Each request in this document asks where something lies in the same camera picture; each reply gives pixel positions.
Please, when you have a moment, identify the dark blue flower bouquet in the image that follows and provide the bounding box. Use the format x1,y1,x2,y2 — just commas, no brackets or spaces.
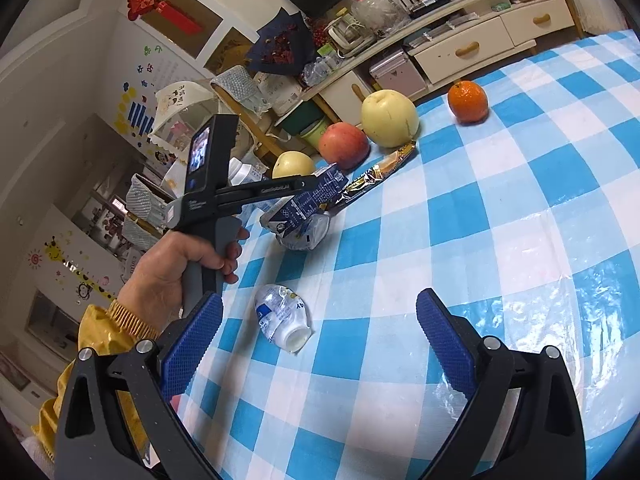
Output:
247,7,318,78

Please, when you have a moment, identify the blue checked tablecloth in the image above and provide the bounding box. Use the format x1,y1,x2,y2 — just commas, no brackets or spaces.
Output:
145,30,640,480

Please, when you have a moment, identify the white electric kettle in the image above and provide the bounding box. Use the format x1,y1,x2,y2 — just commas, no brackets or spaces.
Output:
327,12,376,58

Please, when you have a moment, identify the wooden chair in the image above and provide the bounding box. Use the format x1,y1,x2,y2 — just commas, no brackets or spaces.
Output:
210,67,286,166

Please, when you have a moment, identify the pack of water bottles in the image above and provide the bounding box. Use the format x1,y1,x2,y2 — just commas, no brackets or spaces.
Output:
300,47,346,86

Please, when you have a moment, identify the white rice bag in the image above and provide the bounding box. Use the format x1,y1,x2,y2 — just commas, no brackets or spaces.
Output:
255,72,303,116

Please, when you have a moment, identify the person's left hand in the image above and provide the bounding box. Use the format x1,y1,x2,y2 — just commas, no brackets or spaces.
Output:
117,225,251,332

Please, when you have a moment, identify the black gold coffee sachet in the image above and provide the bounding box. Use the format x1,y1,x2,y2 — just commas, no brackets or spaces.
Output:
327,142,417,216

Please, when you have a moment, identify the silver storage case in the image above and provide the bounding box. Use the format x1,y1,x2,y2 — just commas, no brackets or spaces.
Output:
370,50,428,101

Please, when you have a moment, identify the clear zip bag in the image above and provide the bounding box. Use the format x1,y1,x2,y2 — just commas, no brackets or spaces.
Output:
350,0,413,36

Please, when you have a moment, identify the white blue milk carton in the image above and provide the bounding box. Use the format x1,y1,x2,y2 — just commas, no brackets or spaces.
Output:
227,157,266,186

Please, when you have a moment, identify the white display cabinet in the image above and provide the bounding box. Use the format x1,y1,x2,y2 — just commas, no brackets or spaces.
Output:
107,0,286,86

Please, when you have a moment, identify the crushed blue white carton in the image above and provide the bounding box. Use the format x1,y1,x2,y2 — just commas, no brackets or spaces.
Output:
260,164,349,248

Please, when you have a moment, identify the red apple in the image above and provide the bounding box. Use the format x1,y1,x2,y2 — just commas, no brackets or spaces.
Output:
318,122,371,171

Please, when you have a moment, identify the crushed clear plastic bottle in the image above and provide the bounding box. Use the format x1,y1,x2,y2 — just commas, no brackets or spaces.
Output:
254,284,313,353
277,212,332,252

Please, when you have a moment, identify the cream mesh food cover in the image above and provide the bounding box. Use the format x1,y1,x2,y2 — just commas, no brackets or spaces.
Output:
147,80,216,161

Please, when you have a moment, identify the orange mandarin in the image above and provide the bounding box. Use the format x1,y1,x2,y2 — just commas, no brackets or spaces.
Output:
447,81,489,124

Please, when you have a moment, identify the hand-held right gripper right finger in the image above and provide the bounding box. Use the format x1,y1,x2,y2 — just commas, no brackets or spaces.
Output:
416,287,587,480

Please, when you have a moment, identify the yellow blue wall sticker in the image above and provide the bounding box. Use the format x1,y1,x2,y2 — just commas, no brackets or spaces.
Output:
114,87,153,136

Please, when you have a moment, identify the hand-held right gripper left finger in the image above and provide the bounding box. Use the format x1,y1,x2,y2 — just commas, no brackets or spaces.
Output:
54,291,224,480

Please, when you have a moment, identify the lace chair cover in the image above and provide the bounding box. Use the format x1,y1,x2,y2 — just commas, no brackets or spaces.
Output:
211,67,271,113

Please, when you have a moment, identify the giraffe wall sticker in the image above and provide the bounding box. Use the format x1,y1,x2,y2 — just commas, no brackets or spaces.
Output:
30,240,116,306

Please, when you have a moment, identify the small yellow pear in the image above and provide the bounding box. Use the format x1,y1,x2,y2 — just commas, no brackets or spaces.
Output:
271,151,316,180

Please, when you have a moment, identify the large yellow pear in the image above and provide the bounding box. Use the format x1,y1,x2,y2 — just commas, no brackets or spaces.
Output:
361,89,420,148

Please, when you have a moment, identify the person's left forearm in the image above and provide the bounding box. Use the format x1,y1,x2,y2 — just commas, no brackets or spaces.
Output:
31,301,162,461

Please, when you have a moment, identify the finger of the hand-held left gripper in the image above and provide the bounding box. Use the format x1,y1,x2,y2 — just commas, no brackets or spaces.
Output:
216,171,323,208

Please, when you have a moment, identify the lace covered chair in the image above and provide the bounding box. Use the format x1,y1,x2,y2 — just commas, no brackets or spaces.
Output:
125,174,171,251

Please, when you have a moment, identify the white TV cabinet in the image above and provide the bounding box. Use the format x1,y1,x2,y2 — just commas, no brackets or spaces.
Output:
300,0,586,126

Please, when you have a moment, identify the green plastic bucket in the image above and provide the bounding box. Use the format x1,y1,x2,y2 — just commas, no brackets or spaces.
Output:
275,100,328,148

